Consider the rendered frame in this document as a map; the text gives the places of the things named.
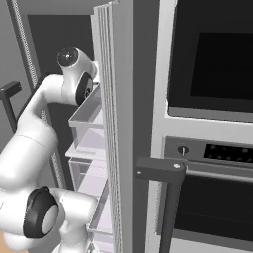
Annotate steel built-in oven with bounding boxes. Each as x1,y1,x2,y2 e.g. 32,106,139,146
155,135,253,253

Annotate black microwave oven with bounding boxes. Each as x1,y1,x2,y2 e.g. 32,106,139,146
166,0,253,124

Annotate steel oven door handle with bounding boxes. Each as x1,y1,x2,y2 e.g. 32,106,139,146
184,167,253,184

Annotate dark fridge door handle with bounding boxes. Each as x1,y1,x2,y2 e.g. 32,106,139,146
0,80,23,133
135,156,188,253

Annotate round oven knob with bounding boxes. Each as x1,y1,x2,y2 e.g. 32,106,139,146
177,145,190,157

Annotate grey fridge door with bins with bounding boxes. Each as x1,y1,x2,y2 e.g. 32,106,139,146
64,0,162,253

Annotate plain grey fridge door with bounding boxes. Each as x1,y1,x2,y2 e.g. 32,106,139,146
0,0,68,191

